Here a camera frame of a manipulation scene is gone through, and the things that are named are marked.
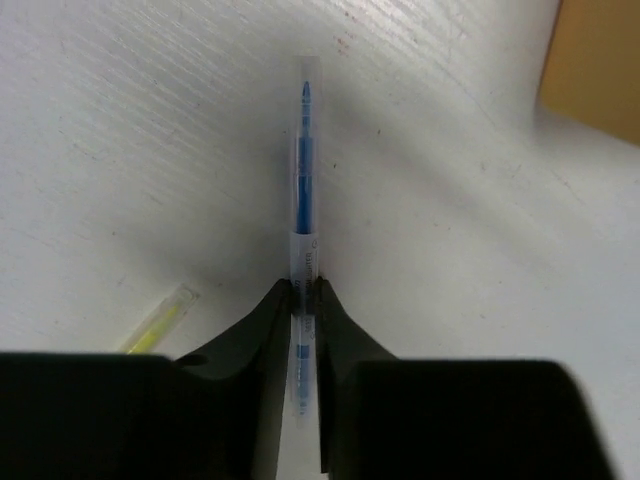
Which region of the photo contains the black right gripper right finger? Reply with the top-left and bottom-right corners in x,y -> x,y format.
314,279 -> 614,479

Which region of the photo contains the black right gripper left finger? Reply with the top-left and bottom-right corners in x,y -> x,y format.
1,279 -> 292,479

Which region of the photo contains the thin blue pen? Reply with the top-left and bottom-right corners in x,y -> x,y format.
289,56 -> 322,426

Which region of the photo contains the yellow drawer box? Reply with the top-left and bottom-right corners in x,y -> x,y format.
538,0 -> 639,145

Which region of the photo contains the thin yellow pen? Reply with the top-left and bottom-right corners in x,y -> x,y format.
117,284 -> 200,355

